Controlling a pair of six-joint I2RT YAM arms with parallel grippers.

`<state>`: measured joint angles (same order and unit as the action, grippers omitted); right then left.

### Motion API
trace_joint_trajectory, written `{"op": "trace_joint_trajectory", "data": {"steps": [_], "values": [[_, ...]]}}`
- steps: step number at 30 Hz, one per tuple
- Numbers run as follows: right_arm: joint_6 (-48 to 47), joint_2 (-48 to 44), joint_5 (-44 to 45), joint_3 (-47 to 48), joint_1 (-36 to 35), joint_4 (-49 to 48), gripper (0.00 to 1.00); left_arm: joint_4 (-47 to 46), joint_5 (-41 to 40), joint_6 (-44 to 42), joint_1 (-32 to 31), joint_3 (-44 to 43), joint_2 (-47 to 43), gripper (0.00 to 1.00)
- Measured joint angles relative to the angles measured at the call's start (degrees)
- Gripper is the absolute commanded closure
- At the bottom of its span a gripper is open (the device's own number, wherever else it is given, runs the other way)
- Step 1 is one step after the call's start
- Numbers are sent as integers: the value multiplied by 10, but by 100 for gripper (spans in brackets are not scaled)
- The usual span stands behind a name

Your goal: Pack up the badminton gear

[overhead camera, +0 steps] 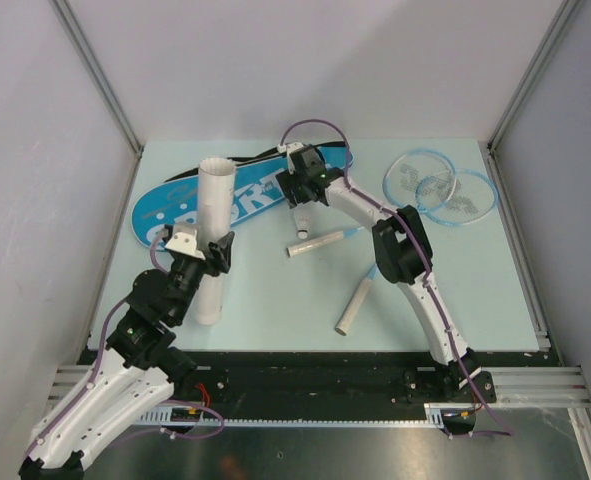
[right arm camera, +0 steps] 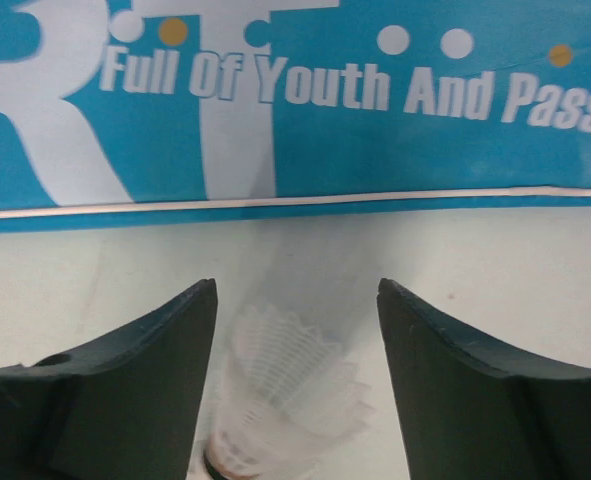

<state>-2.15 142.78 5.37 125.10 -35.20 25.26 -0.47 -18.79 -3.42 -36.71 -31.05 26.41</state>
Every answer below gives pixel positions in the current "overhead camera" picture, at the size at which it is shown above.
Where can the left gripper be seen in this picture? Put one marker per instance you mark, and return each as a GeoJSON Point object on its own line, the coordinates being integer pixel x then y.
{"type": "Point", "coordinates": [222, 253]}

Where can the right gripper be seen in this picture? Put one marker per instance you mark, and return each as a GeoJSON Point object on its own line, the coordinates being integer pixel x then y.
{"type": "Point", "coordinates": [286, 181]}

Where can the white shuttlecock tube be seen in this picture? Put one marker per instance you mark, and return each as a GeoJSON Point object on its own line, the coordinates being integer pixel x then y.
{"type": "Point", "coordinates": [216, 178]}

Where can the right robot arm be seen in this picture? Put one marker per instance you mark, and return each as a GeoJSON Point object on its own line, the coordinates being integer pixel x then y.
{"type": "Point", "coordinates": [403, 255]}

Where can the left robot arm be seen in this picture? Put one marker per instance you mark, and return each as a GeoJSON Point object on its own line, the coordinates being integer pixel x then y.
{"type": "Point", "coordinates": [137, 366]}

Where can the blue racket bag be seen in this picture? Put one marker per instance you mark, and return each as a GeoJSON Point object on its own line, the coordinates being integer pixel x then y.
{"type": "Point", "coordinates": [256, 189]}

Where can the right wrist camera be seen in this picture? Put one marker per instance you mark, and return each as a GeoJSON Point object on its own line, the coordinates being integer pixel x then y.
{"type": "Point", "coordinates": [289, 148]}

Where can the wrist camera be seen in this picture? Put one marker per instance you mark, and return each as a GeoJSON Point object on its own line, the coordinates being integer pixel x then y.
{"type": "Point", "coordinates": [289, 148]}
{"type": "Point", "coordinates": [183, 239]}

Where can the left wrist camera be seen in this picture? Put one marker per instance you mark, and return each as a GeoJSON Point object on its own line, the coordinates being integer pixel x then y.
{"type": "Point", "coordinates": [183, 239]}

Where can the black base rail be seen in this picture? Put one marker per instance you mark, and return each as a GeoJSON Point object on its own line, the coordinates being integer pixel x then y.
{"type": "Point", "coordinates": [329, 388]}

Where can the left aluminium frame post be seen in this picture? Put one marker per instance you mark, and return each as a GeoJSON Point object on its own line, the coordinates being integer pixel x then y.
{"type": "Point", "coordinates": [88, 57]}

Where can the aluminium frame post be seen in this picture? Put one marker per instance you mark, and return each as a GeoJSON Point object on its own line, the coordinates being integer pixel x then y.
{"type": "Point", "coordinates": [550, 43]}
{"type": "Point", "coordinates": [88, 57]}

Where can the right aluminium frame post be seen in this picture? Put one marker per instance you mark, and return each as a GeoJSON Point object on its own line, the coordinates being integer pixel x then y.
{"type": "Point", "coordinates": [550, 43]}

